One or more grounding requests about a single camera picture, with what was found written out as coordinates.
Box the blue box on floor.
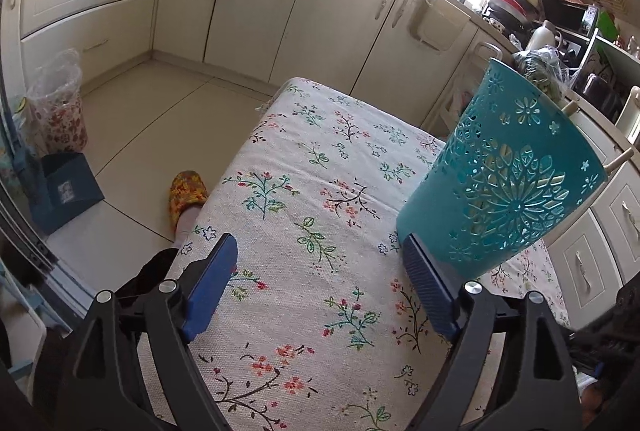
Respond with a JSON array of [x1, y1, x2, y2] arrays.
[[29, 152, 104, 236]]

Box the floral tablecloth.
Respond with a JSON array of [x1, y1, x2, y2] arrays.
[[136, 76, 572, 431]]

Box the dish rack with dishes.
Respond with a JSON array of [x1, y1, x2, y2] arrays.
[[483, 0, 540, 29]]

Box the green vegetables in bag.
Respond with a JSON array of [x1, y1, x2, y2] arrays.
[[513, 46, 572, 104]]

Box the floral plastic bag bin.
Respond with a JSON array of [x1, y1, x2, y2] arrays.
[[27, 49, 88, 154]]

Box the cream kitchen cabinets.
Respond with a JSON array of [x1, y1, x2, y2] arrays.
[[0, 0, 640, 331]]

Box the teal perforated plastic basket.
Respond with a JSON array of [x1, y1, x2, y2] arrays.
[[397, 58, 606, 278]]

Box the yellow floral slipper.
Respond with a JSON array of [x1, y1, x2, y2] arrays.
[[168, 170, 209, 231]]

